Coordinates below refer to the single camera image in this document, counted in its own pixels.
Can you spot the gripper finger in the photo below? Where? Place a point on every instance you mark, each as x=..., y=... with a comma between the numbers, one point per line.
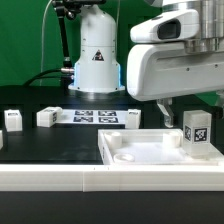
x=220, y=101

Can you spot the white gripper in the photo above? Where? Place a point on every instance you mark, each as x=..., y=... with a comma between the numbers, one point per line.
x=177, y=53

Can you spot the white square tabletop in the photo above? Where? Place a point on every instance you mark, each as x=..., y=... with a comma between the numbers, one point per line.
x=150, y=147

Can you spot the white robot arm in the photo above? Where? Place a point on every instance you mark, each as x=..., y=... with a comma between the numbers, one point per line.
x=97, y=71

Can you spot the AprilTag marker sheet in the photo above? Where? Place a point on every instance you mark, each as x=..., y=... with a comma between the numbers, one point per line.
x=103, y=117

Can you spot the white L-shaped obstacle fence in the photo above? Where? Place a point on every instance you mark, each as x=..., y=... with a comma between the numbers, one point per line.
x=107, y=178

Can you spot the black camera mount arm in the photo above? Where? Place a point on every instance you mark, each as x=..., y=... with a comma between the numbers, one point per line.
x=69, y=9

